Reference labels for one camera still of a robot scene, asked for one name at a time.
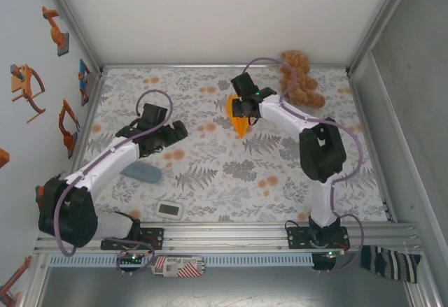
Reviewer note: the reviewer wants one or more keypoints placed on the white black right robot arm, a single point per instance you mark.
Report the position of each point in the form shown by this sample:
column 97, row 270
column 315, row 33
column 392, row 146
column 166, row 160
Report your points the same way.
column 322, row 153

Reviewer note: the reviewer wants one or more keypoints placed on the blue sponge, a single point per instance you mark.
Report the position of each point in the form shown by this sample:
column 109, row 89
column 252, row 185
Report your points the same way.
column 143, row 173

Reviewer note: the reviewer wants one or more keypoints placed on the blue orange wall sticker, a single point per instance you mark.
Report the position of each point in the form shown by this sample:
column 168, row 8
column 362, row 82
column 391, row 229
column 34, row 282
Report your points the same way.
column 83, row 76

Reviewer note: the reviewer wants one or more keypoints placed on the orange claw sticker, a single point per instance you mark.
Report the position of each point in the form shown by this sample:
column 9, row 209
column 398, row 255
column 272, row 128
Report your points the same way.
column 22, row 83

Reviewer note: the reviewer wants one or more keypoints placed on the thin aluminium frame rail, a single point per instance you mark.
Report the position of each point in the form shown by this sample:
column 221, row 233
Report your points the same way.
column 224, row 66

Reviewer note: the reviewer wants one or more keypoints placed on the black white striped sock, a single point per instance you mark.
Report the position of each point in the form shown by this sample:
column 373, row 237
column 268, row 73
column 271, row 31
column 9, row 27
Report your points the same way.
column 388, row 263

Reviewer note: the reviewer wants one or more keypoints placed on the black controller board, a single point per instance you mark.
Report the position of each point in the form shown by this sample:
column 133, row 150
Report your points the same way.
column 131, row 258
column 322, row 261

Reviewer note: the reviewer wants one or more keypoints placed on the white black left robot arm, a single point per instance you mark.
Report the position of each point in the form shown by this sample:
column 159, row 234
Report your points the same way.
column 70, row 216

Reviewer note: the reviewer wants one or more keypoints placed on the red white striped label card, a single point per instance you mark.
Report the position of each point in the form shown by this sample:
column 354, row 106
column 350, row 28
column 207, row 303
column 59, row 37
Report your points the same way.
column 178, row 266

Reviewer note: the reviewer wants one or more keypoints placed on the white digital timer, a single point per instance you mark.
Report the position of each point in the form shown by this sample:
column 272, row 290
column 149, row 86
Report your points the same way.
column 169, row 210

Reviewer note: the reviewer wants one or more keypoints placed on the floral patterned table mat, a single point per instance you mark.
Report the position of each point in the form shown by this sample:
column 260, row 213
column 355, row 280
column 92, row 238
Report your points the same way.
column 210, row 188

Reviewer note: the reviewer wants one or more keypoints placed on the orange block sticker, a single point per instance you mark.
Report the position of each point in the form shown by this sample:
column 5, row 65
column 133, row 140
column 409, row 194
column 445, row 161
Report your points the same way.
column 3, row 158

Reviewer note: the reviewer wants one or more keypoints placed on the aluminium frame post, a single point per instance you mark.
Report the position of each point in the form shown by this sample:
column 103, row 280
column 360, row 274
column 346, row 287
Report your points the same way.
column 378, row 23
column 75, row 23

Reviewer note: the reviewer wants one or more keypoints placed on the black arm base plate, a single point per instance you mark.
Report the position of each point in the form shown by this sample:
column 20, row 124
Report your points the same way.
column 157, row 238
column 294, row 238

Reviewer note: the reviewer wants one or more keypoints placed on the brown teddy bear plush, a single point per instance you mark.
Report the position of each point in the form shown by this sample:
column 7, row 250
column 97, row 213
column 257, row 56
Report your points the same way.
column 301, row 83

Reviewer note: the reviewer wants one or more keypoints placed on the wide aluminium extrusion rail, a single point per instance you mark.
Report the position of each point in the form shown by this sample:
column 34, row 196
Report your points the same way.
column 227, row 237

